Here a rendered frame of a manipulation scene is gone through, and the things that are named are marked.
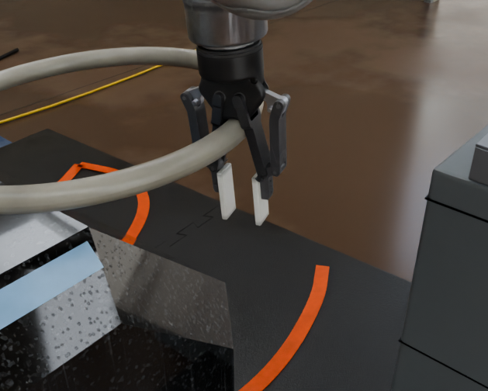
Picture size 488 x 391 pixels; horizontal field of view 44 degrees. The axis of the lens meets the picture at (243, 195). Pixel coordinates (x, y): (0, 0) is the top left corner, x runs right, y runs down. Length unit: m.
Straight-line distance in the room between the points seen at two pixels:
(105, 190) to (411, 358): 0.84
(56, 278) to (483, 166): 0.66
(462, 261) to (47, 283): 0.70
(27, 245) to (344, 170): 2.05
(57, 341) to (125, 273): 0.13
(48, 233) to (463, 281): 0.71
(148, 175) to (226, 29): 0.17
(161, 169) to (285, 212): 1.73
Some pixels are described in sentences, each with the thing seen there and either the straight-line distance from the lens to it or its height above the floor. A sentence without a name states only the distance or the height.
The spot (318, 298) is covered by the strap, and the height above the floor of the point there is 0.02.
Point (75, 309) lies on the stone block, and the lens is 0.74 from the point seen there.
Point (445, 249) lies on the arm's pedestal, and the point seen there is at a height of 0.66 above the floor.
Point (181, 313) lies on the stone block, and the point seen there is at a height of 0.69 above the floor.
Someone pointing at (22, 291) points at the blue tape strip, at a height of 0.85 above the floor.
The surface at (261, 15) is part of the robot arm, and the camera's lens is 0.47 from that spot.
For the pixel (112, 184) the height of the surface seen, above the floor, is 0.98.
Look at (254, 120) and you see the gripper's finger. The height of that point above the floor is 1.00.
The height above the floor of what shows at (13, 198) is 0.97.
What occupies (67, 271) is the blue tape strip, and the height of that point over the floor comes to 0.84.
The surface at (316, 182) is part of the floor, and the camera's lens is 2.57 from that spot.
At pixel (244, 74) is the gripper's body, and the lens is 0.67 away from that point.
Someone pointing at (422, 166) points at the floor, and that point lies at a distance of 2.79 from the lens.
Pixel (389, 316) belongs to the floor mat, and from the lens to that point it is 1.93.
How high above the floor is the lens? 1.29
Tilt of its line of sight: 32 degrees down
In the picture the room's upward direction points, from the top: straight up
